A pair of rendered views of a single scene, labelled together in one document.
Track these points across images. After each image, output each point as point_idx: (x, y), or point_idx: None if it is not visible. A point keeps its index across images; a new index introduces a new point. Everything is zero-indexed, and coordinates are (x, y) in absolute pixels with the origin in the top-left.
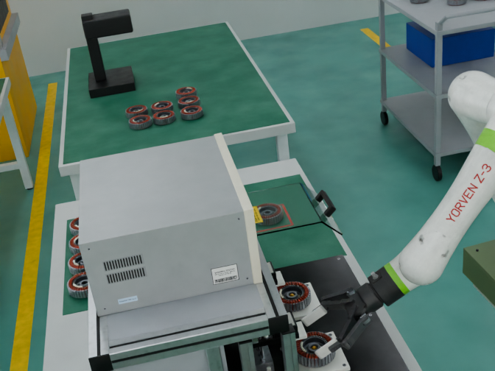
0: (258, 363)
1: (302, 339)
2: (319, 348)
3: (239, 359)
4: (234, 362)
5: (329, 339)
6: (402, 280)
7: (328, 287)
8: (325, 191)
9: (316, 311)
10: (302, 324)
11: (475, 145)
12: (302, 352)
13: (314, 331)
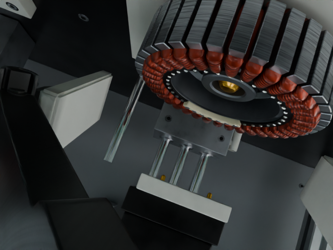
0: (210, 157)
1: (172, 95)
2: (308, 212)
3: (151, 95)
4: (156, 100)
5: (239, 70)
6: None
7: None
8: None
9: (67, 140)
10: (156, 195)
11: None
12: (240, 132)
13: (140, 53)
